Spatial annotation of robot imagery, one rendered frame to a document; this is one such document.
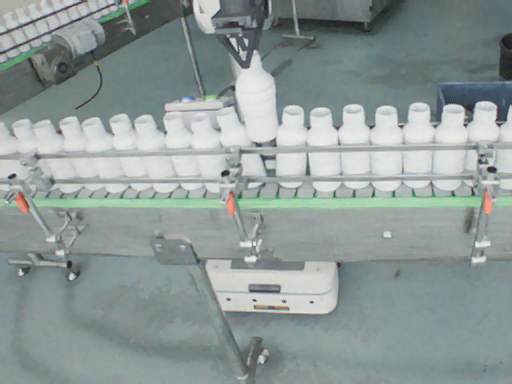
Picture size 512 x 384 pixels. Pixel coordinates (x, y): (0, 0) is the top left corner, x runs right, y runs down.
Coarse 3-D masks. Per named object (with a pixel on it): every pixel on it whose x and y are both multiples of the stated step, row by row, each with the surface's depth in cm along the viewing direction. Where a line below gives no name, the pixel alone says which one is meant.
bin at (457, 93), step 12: (444, 84) 129; (456, 84) 129; (468, 84) 128; (480, 84) 128; (492, 84) 127; (504, 84) 127; (444, 96) 131; (456, 96) 131; (468, 96) 131; (480, 96) 130; (492, 96) 130; (504, 96) 129; (504, 108) 132; (504, 120) 134
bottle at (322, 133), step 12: (324, 108) 78; (312, 120) 77; (324, 120) 76; (312, 132) 78; (324, 132) 78; (336, 132) 79; (312, 144) 78; (324, 144) 78; (336, 144) 80; (312, 156) 81; (324, 156) 79; (336, 156) 81; (312, 168) 82; (324, 168) 81; (336, 168) 82
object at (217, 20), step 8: (224, 0) 65; (232, 0) 65; (240, 0) 65; (248, 0) 66; (256, 0) 71; (224, 8) 66; (232, 8) 65; (240, 8) 66; (248, 8) 66; (256, 8) 67; (216, 16) 65; (224, 16) 65; (232, 16) 65; (240, 16) 64; (248, 16) 64; (216, 24) 65; (240, 24) 65; (248, 24) 65
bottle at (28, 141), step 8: (24, 120) 87; (16, 128) 84; (24, 128) 85; (32, 128) 87; (16, 136) 85; (24, 136) 85; (32, 136) 87; (24, 144) 86; (32, 144) 86; (24, 152) 86; (32, 152) 87; (40, 160) 88; (48, 168) 90; (48, 176) 91; (56, 184) 93
